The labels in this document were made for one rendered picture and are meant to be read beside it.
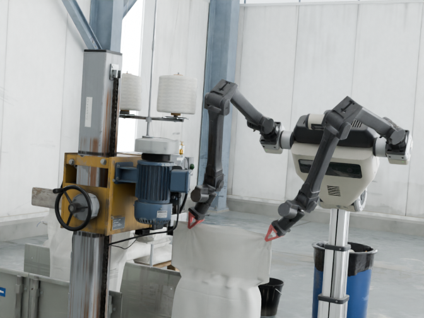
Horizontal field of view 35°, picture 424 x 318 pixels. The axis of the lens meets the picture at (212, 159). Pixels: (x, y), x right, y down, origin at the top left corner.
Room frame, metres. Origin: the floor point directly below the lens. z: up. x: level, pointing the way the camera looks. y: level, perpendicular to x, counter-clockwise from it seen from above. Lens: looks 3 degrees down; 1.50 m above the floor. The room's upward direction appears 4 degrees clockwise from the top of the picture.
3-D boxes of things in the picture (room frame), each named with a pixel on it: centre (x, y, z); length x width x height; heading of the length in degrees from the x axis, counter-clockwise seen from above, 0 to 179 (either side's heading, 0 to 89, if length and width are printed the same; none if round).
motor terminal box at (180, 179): (2.70, 0.12, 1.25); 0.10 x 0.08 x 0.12; 177
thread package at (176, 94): (2.84, 0.16, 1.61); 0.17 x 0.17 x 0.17
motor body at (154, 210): (2.71, 0.22, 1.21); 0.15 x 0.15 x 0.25
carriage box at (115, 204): (2.84, 0.42, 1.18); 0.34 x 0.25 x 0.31; 152
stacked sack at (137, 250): (5.91, 0.79, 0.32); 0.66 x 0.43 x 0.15; 154
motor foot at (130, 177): (2.71, 0.31, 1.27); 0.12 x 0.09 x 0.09; 152
